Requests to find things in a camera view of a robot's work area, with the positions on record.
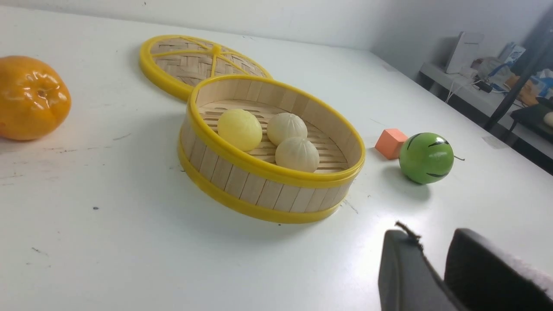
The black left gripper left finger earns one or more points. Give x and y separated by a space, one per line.
407 281

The background side table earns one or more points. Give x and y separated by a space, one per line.
476 105

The bamboo steamer tray yellow rim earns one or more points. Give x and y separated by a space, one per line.
251 183

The green toy watermelon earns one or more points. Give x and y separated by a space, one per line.
426 158

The yellow bun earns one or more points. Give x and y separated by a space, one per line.
240 128

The orange cube block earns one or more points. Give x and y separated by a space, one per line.
390 143

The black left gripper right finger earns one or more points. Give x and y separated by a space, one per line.
483 277

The woven bamboo steamer lid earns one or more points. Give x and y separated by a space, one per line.
176 63

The orange toy mandarin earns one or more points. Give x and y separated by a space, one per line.
34 100

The black metal stand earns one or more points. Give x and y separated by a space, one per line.
508 101

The white box on table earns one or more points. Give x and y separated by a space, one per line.
465 51

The white bun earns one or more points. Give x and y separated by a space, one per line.
285 125
298 154

